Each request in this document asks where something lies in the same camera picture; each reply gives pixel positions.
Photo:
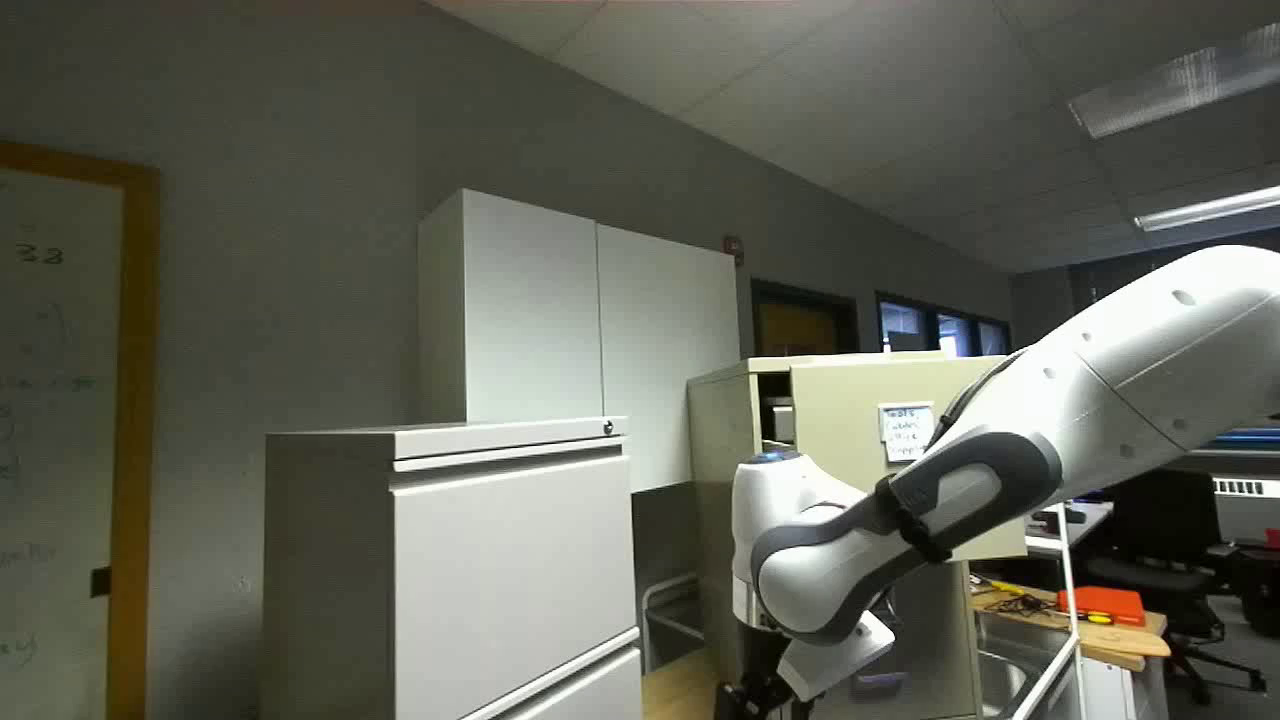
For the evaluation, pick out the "wooden workbench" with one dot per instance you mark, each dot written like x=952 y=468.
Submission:
x=1123 y=643

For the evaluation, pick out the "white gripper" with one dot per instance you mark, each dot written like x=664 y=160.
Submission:
x=839 y=659

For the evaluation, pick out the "grey small file cabinet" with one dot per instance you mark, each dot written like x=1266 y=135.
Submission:
x=506 y=572

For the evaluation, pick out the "orange tool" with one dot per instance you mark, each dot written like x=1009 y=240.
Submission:
x=1106 y=605

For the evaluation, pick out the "white paper drawer label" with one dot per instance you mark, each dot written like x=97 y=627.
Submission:
x=906 y=428

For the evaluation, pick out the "wood-framed whiteboard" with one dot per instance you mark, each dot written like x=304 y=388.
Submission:
x=53 y=441

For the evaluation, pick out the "beige labelled cabinet drawer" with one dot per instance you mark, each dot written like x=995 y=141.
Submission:
x=835 y=403

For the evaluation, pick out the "tall white storage cabinet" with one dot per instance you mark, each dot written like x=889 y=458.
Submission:
x=560 y=321

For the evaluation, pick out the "black office chair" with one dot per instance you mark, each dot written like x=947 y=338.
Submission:
x=1175 y=544

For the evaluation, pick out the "narrow ceiling light strip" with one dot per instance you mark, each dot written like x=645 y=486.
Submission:
x=1204 y=211

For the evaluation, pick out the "white metal stand frame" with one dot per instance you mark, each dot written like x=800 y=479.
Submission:
x=1070 y=600

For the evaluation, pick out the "dark doorway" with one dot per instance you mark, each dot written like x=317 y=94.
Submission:
x=800 y=321

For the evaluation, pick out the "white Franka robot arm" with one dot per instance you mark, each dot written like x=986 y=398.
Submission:
x=1134 y=387

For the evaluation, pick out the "beige metal file cabinet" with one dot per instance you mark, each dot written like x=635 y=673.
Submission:
x=722 y=535

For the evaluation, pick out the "large ceiling light panel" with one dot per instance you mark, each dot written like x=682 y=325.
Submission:
x=1175 y=81

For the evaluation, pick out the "black clip on whiteboard frame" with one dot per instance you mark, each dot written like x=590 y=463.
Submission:
x=100 y=580

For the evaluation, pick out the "dark interior window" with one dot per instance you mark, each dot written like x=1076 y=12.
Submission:
x=942 y=330

